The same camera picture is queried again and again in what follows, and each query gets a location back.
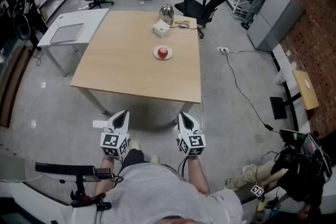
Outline person's left forearm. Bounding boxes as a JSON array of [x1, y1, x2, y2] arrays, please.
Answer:
[[93, 156, 118, 197]]

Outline person's right forearm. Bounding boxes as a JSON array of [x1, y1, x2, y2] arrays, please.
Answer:
[[186, 156, 211, 195]]

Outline refrigerator with red sticker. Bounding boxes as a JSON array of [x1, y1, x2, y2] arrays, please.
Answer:
[[246, 0, 305, 53]]

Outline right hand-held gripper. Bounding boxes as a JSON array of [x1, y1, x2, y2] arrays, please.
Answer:
[[176, 112, 207, 157]]

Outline small wooden side table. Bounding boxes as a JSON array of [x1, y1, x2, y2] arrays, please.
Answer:
[[269, 69, 320, 120]]

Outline person's dark trousers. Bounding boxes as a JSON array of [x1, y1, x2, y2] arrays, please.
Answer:
[[121, 148, 145, 170]]

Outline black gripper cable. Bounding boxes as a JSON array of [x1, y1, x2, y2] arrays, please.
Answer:
[[177, 156, 190, 177]]

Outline shiny silver kettle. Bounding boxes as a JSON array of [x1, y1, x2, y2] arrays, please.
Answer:
[[158, 4, 175, 25]]

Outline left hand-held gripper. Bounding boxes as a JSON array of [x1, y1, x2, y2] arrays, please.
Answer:
[[100, 110, 131, 159]]

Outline white paper sheet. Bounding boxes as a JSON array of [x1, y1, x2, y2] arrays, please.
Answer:
[[92, 120, 109, 129]]

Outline black device on clamp mount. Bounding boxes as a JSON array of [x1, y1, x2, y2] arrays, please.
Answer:
[[35, 162, 124, 212]]

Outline dark wooden bench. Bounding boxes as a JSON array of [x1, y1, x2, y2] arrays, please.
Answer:
[[0, 44, 33, 128]]

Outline person's left shoe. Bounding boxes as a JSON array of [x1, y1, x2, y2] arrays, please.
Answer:
[[130, 140, 143, 152]]

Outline grey hanging jacket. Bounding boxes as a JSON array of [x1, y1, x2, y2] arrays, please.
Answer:
[[245, 0, 267, 27]]

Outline red apple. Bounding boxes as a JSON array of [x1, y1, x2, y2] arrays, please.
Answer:
[[157, 46, 169, 59]]

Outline grey rectangular tray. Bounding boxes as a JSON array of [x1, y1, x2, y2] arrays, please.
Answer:
[[49, 23, 85, 45]]

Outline white cable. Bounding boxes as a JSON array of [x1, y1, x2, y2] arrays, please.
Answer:
[[199, 43, 275, 61]]

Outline small white plate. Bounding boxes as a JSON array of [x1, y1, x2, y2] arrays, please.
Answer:
[[153, 45, 173, 61]]

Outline black power cable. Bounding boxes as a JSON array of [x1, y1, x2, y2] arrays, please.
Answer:
[[224, 49, 280, 134]]

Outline white tissue box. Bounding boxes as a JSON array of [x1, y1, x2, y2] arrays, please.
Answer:
[[151, 19, 171, 39]]

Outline person's grey shirt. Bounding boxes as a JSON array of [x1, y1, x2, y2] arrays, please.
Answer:
[[101, 162, 244, 224]]

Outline white waste bin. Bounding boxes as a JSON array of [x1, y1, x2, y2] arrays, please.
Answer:
[[274, 68, 287, 85]]

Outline white desk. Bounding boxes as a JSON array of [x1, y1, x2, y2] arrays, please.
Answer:
[[36, 8, 110, 77]]

